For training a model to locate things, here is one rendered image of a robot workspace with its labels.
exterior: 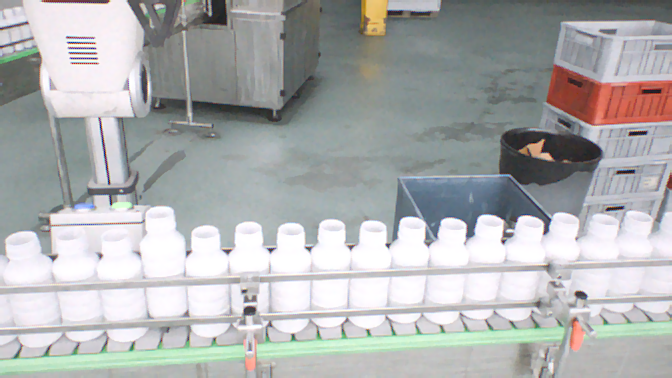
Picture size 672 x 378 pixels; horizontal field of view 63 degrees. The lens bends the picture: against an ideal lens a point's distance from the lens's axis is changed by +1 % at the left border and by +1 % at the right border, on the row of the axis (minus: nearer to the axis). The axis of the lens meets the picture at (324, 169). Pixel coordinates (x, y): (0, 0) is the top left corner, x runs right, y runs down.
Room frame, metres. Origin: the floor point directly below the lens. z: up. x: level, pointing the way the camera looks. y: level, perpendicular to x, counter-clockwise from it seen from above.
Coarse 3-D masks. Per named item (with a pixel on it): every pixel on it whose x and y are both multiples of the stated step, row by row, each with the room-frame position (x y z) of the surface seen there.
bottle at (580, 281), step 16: (592, 224) 0.72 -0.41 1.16; (608, 224) 0.73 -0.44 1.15; (592, 240) 0.71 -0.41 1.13; (608, 240) 0.70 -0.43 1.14; (592, 256) 0.69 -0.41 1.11; (608, 256) 0.69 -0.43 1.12; (576, 272) 0.71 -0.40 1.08; (592, 272) 0.69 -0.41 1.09; (608, 272) 0.69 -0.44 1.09; (576, 288) 0.70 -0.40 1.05; (592, 288) 0.69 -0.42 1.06
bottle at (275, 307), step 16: (288, 224) 0.67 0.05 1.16; (288, 240) 0.63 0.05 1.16; (304, 240) 0.66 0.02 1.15; (272, 256) 0.65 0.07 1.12; (288, 256) 0.63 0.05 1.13; (304, 256) 0.64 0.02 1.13; (272, 272) 0.64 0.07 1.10; (288, 272) 0.62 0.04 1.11; (272, 288) 0.64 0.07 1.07; (288, 288) 0.62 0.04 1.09; (304, 288) 0.63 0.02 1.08; (272, 304) 0.64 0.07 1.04; (288, 304) 0.62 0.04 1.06; (304, 304) 0.63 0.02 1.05; (288, 320) 0.62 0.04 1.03; (304, 320) 0.63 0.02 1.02
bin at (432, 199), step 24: (408, 192) 1.29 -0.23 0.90; (432, 192) 1.30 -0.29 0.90; (456, 192) 1.31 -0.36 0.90; (480, 192) 1.32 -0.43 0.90; (504, 192) 1.33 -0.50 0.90; (408, 216) 1.17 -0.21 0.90; (432, 216) 1.30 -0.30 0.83; (456, 216) 1.31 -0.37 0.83; (504, 216) 1.31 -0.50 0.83; (528, 216) 1.20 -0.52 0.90
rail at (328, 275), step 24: (432, 240) 0.72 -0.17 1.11; (504, 240) 0.74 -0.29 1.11; (576, 240) 0.75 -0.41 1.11; (504, 264) 0.66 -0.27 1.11; (528, 264) 0.67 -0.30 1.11; (576, 264) 0.68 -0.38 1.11; (600, 264) 0.68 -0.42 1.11; (624, 264) 0.69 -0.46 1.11; (648, 264) 0.69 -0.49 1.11; (0, 288) 0.57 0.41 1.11; (24, 288) 0.57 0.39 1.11; (48, 288) 0.58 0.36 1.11; (72, 288) 0.58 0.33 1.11; (96, 288) 0.58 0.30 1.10; (120, 288) 0.59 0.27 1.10; (288, 312) 0.62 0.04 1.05; (312, 312) 0.62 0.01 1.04; (336, 312) 0.63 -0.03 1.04; (360, 312) 0.63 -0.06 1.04; (384, 312) 0.64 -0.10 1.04; (408, 312) 0.64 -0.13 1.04; (432, 312) 0.65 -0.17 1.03
